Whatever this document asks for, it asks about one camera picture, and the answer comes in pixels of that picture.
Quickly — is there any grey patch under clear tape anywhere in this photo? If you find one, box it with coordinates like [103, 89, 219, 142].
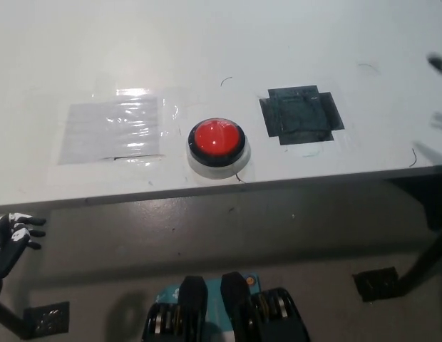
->
[57, 95, 167, 166]

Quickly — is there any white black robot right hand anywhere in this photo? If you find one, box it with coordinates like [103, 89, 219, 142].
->
[413, 48, 442, 167]

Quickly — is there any black table underframe beam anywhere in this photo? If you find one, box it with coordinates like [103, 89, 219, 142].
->
[384, 165, 442, 231]

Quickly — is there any dark taped square patch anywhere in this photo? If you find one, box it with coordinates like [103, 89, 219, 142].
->
[259, 84, 346, 146]

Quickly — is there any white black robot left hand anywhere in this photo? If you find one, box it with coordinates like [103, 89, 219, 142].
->
[0, 212, 47, 282]

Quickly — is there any red dome push button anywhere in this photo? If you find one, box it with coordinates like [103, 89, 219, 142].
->
[185, 117, 251, 180]

